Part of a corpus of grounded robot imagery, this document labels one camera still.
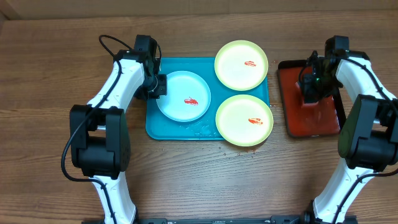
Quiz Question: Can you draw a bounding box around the light blue round plate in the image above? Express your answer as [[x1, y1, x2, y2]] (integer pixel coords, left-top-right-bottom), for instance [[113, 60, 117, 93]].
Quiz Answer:
[[156, 71, 211, 122]]

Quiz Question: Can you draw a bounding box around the yellow-green round plate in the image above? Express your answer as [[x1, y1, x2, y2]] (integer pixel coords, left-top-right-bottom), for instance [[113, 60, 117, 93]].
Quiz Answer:
[[215, 40, 269, 91], [215, 95, 274, 147]]

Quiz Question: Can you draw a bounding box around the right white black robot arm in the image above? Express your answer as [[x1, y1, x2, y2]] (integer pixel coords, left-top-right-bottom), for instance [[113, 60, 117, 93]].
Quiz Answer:
[[298, 35, 397, 223]]

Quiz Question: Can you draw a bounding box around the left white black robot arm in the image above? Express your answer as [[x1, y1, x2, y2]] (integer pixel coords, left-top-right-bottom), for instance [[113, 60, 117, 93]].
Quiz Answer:
[[61, 35, 167, 223]]

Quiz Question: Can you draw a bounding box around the black tray with red water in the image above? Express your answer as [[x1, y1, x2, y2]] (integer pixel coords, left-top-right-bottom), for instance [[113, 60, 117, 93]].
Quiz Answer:
[[277, 60, 346, 138]]

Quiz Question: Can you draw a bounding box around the teal plastic serving tray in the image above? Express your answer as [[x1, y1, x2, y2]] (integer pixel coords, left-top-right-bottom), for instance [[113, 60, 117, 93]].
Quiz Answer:
[[145, 57, 271, 141]]

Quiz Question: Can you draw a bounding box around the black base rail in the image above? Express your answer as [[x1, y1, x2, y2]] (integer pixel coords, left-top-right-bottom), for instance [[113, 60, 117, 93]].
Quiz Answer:
[[81, 214, 358, 224]]

